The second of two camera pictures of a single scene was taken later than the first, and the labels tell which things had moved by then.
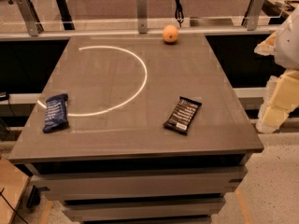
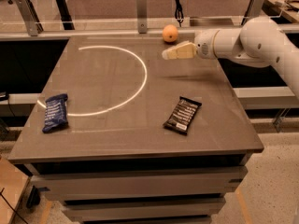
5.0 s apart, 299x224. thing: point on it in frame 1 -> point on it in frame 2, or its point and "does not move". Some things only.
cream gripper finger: x=268 y=46 -> x=204 y=41
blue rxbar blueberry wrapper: x=56 y=113 does not move
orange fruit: x=170 y=33 does not move
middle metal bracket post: x=142 y=12 does not move
